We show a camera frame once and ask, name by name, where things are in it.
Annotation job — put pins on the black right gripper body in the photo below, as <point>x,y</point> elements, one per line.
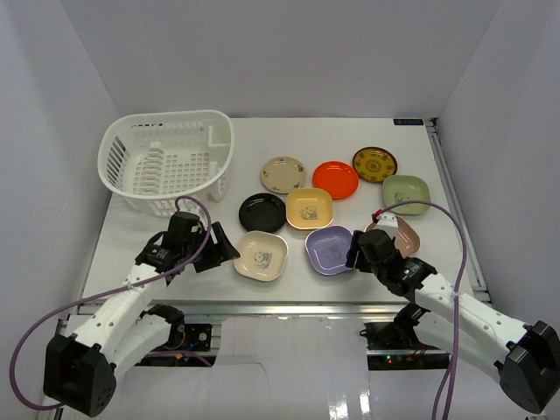
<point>363,264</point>

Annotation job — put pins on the white plastic dish basket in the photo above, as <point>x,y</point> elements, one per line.
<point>151,159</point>

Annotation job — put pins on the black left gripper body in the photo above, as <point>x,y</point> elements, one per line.
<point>212,247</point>

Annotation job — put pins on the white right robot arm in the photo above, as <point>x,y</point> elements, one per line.
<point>523,359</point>

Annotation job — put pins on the yellow patterned round plate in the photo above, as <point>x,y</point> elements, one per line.
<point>374,164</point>

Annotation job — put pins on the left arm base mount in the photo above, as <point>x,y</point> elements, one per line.
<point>191,348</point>

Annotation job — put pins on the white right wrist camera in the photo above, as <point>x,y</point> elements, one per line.
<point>385,221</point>

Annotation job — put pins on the blue table label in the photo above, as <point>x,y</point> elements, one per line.
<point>408,122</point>

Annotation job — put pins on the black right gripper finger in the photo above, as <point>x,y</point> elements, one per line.
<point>396,240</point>
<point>354,251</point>

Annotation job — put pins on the yellow square panda dish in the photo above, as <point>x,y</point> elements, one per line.
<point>309,209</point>

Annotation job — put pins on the purple square panda dish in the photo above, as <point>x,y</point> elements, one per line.
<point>327,249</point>

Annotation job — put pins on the pink square panda dish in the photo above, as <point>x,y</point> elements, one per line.
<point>410,241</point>

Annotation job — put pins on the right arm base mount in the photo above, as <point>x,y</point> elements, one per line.
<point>390,348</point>

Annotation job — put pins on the black round plate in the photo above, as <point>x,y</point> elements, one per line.
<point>262,212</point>

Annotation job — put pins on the cream floral round plate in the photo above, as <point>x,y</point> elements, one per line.
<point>283,175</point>

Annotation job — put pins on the cream square panda dish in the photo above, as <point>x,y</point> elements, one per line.
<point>262,256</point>

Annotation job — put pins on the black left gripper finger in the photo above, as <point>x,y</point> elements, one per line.
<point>205,263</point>
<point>223,248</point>

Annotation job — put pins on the orange round plate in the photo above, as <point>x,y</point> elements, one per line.
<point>339,179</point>

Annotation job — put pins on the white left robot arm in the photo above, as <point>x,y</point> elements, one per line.
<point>82,368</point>

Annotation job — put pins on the green square panda dish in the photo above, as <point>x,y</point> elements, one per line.
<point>401,188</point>

